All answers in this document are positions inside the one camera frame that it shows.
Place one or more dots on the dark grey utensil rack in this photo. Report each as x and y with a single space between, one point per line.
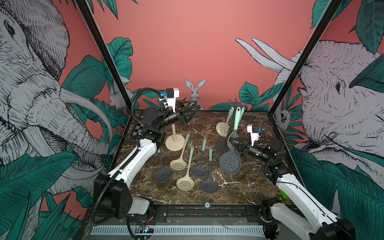
221 144

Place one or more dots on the left black frame post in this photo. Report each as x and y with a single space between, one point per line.
114 81

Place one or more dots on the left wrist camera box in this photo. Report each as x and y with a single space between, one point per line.
170 97

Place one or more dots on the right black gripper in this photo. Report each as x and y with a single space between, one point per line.
246 152

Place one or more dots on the right black frame post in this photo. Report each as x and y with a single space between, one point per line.
324 21

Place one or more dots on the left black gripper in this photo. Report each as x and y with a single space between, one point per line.
181 117

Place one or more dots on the beige skimmer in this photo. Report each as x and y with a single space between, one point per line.
229 145
222 128
186 183
180 164

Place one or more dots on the checkerboard calibration board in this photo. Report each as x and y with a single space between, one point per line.
137 132

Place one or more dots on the black frame post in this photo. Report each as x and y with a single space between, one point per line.
114 81
324 21

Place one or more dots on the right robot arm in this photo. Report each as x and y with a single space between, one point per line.
315 222

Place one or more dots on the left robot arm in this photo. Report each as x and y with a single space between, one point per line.
113 198

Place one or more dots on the beige utensil rack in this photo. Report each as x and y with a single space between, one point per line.
174 142

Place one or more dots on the black front rail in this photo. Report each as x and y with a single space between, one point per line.
160 213

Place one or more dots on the small round rail knob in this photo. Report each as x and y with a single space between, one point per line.
207 205

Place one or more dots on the white perforated vent strip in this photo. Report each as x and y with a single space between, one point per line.
175 230

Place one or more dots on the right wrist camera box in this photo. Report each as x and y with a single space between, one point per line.
255 133

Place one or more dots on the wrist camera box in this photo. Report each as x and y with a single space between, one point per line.
255 133
170 97

